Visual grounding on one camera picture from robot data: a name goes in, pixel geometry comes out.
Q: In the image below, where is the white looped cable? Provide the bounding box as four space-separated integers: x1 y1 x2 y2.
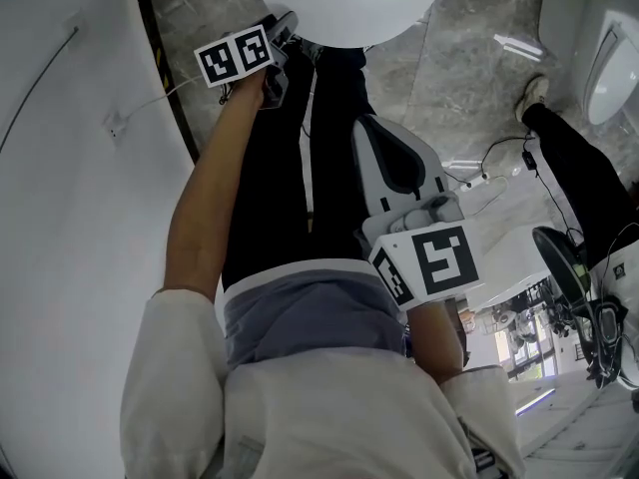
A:
443 160 511 219

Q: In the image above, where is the thin gray wall wire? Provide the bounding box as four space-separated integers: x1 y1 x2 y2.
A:
0 25 81 154

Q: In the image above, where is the person's left hand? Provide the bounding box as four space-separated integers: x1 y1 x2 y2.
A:
229 70 269 114

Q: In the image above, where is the white rectangular box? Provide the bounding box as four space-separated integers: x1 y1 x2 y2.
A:
466 225 556 314

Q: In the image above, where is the person's gray undershirt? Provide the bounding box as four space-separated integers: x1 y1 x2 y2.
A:
221 258 408 371

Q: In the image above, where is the white toilet with tank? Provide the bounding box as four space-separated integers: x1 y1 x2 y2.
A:
537 0 639 127

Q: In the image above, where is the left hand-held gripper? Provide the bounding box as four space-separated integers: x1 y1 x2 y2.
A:
193 11 301 109

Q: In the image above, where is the person's white shirt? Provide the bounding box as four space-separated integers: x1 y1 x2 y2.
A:
119 286 528 479

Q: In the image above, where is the person's right forearm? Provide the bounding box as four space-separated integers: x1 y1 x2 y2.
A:
403 296 470 383

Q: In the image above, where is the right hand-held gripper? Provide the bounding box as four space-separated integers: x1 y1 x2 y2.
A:
351 115 485 313

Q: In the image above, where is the person's left leg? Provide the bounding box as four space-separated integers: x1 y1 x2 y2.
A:
221 42 317 291

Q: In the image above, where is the person's right leg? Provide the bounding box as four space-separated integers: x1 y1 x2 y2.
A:
305 45 379 264

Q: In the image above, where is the person's left forearm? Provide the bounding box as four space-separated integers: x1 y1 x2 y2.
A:
163 92 264 313

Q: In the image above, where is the white toilet lid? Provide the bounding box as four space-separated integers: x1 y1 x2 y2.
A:
251 0 453 48

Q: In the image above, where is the white wall socket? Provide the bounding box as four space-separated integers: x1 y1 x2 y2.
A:
102 111 129 142

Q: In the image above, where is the black white striped strap buckle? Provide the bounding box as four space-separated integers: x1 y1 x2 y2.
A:
471 446 500 479

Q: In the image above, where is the person's leg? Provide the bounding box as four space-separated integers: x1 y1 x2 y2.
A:
305 45 379 264
521 101 633 268
221 42 317 291

